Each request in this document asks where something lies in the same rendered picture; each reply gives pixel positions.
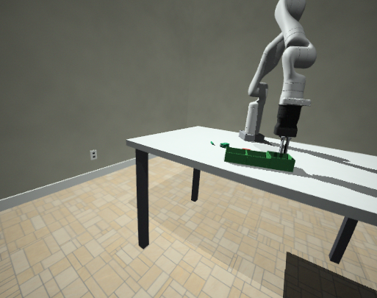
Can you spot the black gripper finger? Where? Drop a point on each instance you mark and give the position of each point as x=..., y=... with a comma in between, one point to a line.
x=286, y=144
x=281, y=144

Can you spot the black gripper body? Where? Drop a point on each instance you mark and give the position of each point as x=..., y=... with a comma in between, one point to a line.
x=288, y=114

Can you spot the green bin rack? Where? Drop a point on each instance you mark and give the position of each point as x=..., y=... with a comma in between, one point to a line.
x=260, y=159

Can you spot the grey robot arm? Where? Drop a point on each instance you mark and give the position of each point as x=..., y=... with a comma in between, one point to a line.
x=295, y=56

